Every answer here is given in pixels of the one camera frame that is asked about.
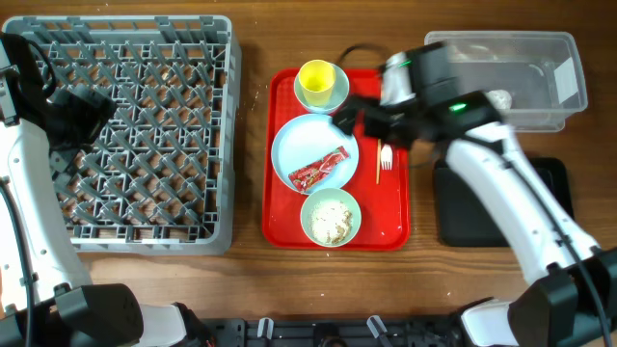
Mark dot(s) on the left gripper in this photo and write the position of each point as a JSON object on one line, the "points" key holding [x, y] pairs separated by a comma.
{"points": [[95, 111]]}

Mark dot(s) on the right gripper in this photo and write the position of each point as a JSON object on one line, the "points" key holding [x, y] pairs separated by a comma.
{"points": [[374, 125]]}

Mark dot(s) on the wooden chopstick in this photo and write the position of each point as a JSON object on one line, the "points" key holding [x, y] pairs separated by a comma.
{"points": [[378, 161]]}

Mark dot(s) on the white plastic fork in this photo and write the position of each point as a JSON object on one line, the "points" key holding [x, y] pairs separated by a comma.
{"points": [[386, 157]]}

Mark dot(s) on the red snack wrapper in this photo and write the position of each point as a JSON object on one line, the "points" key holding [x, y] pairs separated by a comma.
{"points": [[305, 178]]}

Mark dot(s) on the green bowl with food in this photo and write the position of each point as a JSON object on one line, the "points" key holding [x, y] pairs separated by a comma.
{"points": [[330, 218]]}

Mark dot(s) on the white napkin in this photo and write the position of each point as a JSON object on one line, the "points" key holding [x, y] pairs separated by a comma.
{"points": [[501, 99]]}

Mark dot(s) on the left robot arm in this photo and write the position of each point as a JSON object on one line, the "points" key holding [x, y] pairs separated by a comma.
{"points": [[48, 297]]}

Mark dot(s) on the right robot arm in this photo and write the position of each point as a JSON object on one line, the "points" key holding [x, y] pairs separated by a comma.
{"points": [[571, 281]]}

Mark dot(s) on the grey dishwasher rack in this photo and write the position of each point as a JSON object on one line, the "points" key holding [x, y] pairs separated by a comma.
{"points": [[159, 178]]}

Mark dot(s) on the red plastic tray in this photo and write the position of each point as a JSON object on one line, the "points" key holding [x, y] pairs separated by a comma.
{"points": [[384, 197]]}

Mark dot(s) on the small green bowl under cup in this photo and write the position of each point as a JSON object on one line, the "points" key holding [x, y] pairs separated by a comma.
{"points": [[340, 92]]}

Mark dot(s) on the light blue plate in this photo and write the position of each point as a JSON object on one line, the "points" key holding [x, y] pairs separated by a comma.
{"points": [[306, 139]]}

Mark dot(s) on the yellow plastic cup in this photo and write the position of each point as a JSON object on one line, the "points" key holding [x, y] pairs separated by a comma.
{"points": [[317, 79]]}

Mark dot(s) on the black plastic tray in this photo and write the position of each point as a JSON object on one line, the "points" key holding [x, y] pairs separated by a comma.
{"points": [[463, 221]]}

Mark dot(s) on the clear plastic bin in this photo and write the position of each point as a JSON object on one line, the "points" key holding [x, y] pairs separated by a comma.
{"points": [[541, 70]]}

